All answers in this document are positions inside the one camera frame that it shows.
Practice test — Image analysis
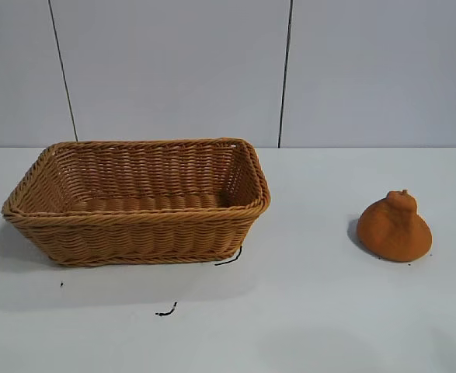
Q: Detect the brown woven wicker basket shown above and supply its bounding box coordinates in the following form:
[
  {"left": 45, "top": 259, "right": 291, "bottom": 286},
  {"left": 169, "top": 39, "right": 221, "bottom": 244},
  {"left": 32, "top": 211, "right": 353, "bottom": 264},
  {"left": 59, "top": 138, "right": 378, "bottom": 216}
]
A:
[{"left": 1, "top": 136, "right": 272, "bottom": 267}]

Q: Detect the bumpy orange fruit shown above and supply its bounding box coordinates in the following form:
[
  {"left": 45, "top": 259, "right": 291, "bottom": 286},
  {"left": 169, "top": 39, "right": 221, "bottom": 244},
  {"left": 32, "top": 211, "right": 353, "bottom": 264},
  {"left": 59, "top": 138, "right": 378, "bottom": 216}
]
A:
[{"left": 357, "top": 189, "right": 434, "bottom": 264}]

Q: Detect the long black thread scrap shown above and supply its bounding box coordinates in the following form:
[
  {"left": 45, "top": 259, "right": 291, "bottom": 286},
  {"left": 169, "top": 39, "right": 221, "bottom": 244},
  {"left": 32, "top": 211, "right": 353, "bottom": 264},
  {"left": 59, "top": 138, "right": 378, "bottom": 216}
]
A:
[{"left": 214, "top": 245, "right": 243, "bottom": 267}]

